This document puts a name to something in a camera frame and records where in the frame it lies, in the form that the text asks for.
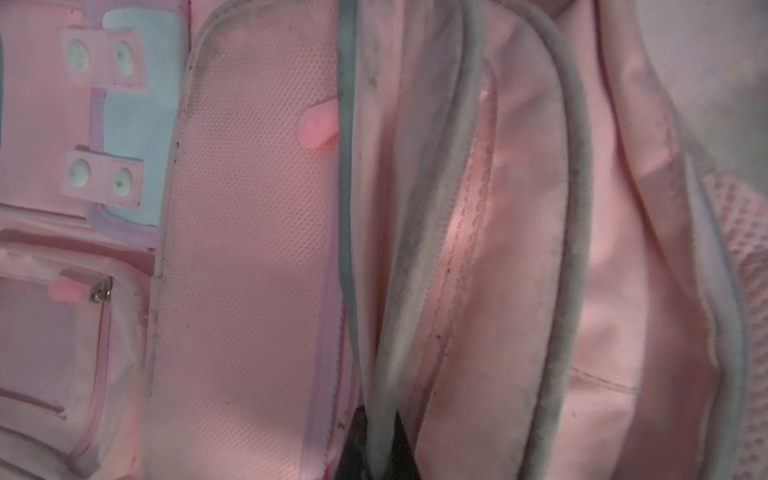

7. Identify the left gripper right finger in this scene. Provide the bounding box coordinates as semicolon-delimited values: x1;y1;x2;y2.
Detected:
383;413;419;480

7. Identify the pink student backpack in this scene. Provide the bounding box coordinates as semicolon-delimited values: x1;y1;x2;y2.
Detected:
1;1;767;479

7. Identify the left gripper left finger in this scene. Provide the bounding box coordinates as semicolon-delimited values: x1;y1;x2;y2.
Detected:
333;406;372;480

